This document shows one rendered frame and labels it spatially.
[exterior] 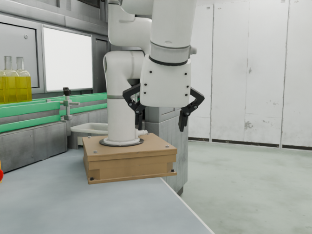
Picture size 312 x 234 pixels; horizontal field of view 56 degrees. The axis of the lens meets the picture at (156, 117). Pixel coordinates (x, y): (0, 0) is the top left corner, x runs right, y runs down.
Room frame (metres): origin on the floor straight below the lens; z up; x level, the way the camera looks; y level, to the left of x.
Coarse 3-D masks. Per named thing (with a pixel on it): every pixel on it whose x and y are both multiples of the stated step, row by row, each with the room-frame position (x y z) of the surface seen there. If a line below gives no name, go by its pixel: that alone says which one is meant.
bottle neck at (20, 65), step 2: (16, 58) 1.19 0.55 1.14; (18, 58) 1.19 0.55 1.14; (20, 58) 1.19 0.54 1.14; (22, 58) 1.20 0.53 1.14; (16, 60) 1.19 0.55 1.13; (18, 60) 1.19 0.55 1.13; (20, 60) 1.19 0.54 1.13; (22, 60) 1.19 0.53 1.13; (16, 62) 1.19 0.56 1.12; (18, 62) 1.19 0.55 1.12; (20, 62) 1.19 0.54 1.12; (22, 62) 1.19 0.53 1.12; (16, 64) 1.19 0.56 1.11; (18, 64) 1.19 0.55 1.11; (20, 64) 1.19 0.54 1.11; (22, 64) 1.19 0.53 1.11; (16, 66) 1.19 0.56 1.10; (18, 66) 1.19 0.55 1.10; (20, 66) 1.19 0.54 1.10; (22, 66) 1.19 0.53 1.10; (18, 68) 1.19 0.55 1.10; (20, 68) 1.19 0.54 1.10; (22, 68) 1.19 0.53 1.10
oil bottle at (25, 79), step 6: (18, 72) 1.17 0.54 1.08; (24, 72) 1.19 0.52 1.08; (24, 78) 1.18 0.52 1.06; (30, 78) 1.21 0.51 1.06; (24, 84) 1.18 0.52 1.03; (30, 84) 1.21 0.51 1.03; (24, 90) 1.18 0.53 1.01; (30, 90) 1.21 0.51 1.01; (24, 96) 1.18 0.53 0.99; (30, 96) 1.20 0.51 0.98
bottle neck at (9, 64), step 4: (4, 56) 1.13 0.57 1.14; (8, 56) 1.13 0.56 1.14; (4, 60) 1.13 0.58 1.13; (8, 60) 1.13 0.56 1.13; (4, 64) 1.14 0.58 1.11; (8, 64) 1.13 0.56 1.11; (12, 64) 1.15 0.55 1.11; (4, 68) 1.14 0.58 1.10; (8, 68) 1.13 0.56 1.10; (12, 68) 1.14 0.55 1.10
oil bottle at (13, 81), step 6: (6, 72) 1.12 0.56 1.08; (12, 72) 1.13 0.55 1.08; (12, 78) 1.12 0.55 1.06; (18, 78) 1.15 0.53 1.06; (12, 84) 1.12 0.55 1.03; (18, 84) 1.15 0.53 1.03; (12, 90) 1.12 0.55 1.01; (18, 90) 1.15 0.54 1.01; (12, 96) 1.12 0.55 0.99; (18, 96) 1.15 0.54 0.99; (12, 102) 1.12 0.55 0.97; (18, 102) 1.14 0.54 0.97
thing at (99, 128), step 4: (84, 124) 1.37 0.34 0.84; (88, 124) 1.40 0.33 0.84; (92, 124) 1.41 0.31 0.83; (96, 124) 1.40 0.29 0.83; (100, 124) 1.39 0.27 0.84; (104, 124) 1.38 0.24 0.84; (72, 128) 1.26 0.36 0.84; (76, 128) 1.31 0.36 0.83; (80, 128) 1.34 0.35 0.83; (84, 128) 1.37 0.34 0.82; (88, 128) 1.39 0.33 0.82; (92, 128) 1.40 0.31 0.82; (96, 128) 1.40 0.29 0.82; (100, 128) 1.39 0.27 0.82; (104, 128) 1.38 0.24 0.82; (88, 132) 1.23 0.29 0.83; (92, 132) 1.23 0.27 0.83; (96, 132) 1.21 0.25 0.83; (100, 132) 1.20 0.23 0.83; (104, 132) 1.19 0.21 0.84
